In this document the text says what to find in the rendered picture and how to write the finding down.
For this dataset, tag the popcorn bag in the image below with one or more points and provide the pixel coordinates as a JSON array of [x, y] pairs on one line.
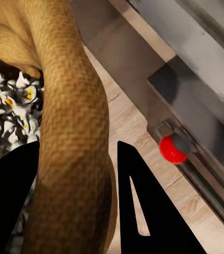
[[75, 204]]

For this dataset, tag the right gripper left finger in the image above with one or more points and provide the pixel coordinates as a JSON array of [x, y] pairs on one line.
[[18, 169]]

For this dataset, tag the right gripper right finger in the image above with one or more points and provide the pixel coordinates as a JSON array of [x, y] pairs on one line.
[[169, 233]]

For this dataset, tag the burner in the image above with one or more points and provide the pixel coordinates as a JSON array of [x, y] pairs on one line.
[[211, 13]]

